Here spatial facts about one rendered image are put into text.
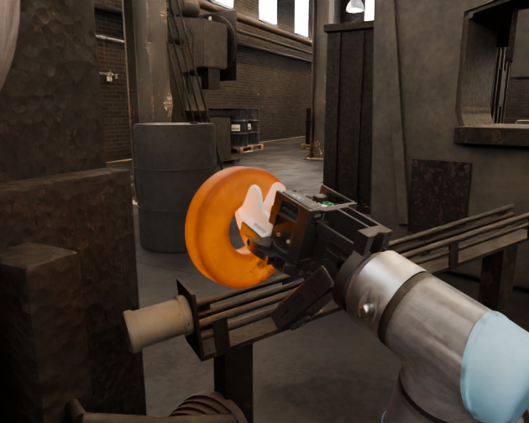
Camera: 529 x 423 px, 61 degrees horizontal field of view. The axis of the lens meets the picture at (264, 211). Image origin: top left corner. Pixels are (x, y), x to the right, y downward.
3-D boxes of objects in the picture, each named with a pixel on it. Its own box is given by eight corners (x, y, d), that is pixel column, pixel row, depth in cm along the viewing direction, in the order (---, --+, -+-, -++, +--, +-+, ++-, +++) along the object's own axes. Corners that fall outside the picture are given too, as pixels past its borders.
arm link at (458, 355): (483, 463, 32) (526, 379, 28) (366, 363, 39) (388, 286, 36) (531, 411, 37) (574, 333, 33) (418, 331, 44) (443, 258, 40)
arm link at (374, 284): (416, 328, 44) (363, 356, 38) (379, 302, 47) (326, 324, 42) (442, 263, 41) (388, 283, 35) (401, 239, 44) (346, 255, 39)
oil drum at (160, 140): (122, 247, 326) (112, 122, 306) (173, 227, 378) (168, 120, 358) (187, 258, 300) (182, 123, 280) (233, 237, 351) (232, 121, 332)
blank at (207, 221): (227, 305, 60) (241, 314, 57) (158, 223, 52) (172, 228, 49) (295, 226, 66) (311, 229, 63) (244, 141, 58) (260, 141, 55)
